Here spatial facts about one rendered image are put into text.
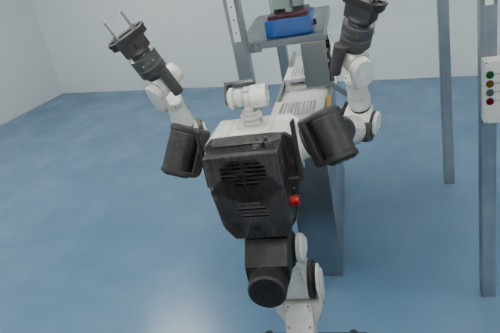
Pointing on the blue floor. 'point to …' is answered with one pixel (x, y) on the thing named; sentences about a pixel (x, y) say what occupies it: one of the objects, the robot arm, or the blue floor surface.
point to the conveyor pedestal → (323, 215)
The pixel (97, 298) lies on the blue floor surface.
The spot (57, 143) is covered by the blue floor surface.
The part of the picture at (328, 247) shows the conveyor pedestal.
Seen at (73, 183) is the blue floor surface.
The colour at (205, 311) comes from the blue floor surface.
